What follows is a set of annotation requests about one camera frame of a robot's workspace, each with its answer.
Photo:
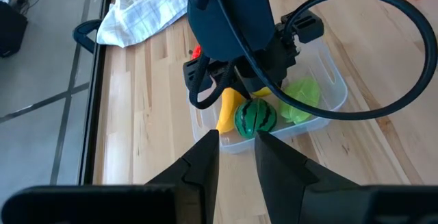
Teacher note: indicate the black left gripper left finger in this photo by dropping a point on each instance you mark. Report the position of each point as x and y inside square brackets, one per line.
[200, 172]

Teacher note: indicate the striped green toy watermelon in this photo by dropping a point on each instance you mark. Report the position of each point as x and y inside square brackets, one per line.
[255, 118]

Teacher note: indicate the green toy starfruit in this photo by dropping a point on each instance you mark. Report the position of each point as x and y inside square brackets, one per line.
[304, 92]

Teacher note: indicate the clear plastic tupperware container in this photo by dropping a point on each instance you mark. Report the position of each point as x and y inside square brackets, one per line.
[333, 90]

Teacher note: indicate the black aluminium rig frame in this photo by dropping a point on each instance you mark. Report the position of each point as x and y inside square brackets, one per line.
[91, 114]

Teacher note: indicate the black floor case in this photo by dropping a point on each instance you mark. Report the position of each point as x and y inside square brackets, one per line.
[12, 28]

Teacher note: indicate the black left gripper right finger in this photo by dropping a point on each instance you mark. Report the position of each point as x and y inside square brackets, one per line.
[284, 176]

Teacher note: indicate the red toy tomato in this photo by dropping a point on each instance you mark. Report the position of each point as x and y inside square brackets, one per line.
[196, 52]

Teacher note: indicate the yellow toy banana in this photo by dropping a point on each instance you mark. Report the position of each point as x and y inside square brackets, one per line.
[228, 111]

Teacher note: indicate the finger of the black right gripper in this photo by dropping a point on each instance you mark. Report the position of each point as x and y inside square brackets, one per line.
[186, 73]
[306, 27]

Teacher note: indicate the white checked cloth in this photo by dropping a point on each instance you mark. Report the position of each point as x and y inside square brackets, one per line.
[147, 8]

